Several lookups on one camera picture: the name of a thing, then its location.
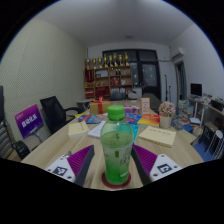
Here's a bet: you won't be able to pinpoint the black stand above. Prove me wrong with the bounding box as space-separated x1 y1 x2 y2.
163 73 169 102

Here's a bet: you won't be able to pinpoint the standing tan card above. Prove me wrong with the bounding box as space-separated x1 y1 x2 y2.
139 97 152 116

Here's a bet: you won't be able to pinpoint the purple sign board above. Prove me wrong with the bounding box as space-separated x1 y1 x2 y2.
14 103 45 140

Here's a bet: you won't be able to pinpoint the orange booklet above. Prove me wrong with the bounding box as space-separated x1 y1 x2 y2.
137 113 161 127

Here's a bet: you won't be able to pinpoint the gift box with red ribbon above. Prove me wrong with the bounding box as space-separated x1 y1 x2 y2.
89 96 112 116

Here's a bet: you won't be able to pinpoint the white paper sheets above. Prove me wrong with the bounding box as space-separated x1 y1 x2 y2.
87 120 107 138

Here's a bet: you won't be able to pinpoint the black office chair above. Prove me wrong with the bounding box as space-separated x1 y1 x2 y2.
39 95 84 135

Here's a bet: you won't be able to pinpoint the blue booklet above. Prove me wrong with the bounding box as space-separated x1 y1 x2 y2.
77 114 108 125

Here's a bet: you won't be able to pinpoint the wooden wall desk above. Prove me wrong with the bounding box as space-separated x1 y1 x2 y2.
188 95 224 129

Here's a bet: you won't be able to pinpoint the wooden shelf unit with trophies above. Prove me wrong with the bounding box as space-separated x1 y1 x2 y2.
83 51 133 100

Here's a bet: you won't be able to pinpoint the potted pink flowers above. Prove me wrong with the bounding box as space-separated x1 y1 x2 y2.
157 100 177 130

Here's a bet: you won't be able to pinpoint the green drink bottle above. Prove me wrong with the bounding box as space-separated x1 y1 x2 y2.
99 105 135 186

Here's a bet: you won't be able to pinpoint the flat round red coaster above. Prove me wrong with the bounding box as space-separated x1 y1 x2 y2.
101 171 132 190

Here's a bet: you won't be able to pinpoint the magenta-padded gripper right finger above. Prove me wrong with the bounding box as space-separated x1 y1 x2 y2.
130 143 183 186

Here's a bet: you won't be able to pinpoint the small yellow notebook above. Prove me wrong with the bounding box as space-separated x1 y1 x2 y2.
67 120 90 139

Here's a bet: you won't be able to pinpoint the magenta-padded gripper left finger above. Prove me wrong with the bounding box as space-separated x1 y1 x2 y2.
44 144 96 187

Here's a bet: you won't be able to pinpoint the pink packet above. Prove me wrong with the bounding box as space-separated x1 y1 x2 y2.
123 105 140 114

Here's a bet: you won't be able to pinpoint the stack of books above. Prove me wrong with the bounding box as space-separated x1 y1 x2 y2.
178 99 195 132

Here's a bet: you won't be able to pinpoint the black computer monitor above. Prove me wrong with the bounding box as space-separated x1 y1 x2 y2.
190 83 203 98

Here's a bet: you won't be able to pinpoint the white air conditioner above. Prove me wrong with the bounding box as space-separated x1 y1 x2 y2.
169 47 185 61

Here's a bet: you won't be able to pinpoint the large beige book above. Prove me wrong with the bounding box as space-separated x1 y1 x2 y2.
137 125 177 148

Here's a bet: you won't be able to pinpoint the dark glass door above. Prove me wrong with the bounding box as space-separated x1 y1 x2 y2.
102 49 162 101

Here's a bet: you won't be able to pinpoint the black mesh chair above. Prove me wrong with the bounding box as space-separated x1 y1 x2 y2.
0 85 31 161

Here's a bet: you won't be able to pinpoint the teal booklet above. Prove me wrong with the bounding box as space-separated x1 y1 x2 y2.
130 123 140 143

